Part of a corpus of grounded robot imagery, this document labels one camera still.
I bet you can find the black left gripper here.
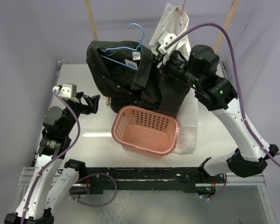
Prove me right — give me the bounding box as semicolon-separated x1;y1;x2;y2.
62;91;99;136

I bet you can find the blue wire hanger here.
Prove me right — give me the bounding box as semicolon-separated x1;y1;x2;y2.
98;22;147;70

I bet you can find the dark pinstriped shirt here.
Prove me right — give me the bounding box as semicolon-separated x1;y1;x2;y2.
86;41;190;117

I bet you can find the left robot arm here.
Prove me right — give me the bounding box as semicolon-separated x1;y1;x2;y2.
4;92;100;224

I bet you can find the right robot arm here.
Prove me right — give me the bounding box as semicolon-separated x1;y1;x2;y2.
156;43;279;182

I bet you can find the white shirt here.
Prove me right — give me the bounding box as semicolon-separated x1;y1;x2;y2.
148;3;198;155

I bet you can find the pink plastic basket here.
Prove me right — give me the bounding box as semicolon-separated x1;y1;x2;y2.
111;105;180;157

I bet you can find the wooden clothes rack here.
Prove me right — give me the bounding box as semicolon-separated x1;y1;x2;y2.
85;0;243;107

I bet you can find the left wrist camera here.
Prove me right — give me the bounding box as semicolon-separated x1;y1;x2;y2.
53;83;77;98

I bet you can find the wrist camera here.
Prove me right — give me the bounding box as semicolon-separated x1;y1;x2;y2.
53;83;77;98
155;31;177;55

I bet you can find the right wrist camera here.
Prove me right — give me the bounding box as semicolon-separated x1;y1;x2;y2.
155;31;177;55

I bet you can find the red wire hanger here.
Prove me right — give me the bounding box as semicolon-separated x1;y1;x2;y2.
175;0;187;28

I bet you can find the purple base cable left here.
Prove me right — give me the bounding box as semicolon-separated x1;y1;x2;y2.
69;172;119;207

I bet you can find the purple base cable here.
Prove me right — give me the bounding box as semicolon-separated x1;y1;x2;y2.
69;172;119;207
199;172;228;203

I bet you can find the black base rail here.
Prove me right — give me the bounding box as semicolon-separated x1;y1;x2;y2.
58;165;227;194

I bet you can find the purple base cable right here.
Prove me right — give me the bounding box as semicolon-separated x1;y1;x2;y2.
199;172;228;203

